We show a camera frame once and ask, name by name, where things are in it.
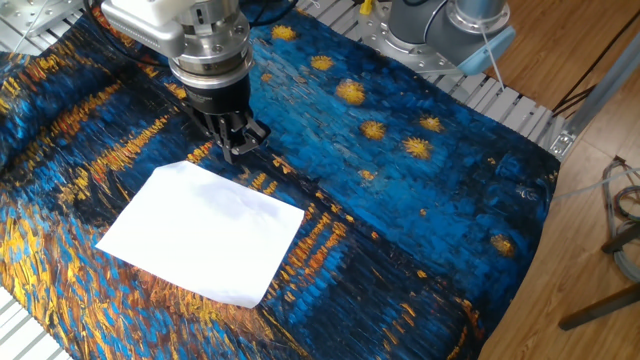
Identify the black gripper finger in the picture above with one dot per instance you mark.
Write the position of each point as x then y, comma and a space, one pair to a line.
250, 132
222, 135

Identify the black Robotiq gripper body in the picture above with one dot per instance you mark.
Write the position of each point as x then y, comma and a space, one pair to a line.
217, 100

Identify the white square cloth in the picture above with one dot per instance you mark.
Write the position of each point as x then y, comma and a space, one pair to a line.
200, 235

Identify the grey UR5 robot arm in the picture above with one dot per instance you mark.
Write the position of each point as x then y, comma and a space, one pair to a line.
440, 25

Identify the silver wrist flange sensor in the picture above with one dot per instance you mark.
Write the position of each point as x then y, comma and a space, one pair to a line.
210, 50

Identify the silver vented wrist box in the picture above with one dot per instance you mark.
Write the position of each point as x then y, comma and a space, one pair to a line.
145, 32

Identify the starry night painting tablecloth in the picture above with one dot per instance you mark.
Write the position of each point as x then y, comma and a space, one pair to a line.
400, 200

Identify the small yellow plastic item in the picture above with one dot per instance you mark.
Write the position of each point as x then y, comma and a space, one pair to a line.
366, 7

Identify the silver perforated mounting plate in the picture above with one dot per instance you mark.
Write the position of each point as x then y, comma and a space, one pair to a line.
30, 15

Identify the dark wooden stand legs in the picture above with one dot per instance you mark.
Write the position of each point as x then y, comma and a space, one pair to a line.
595, 310

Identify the aluminium frame beam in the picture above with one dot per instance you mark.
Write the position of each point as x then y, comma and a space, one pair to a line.
600, 90

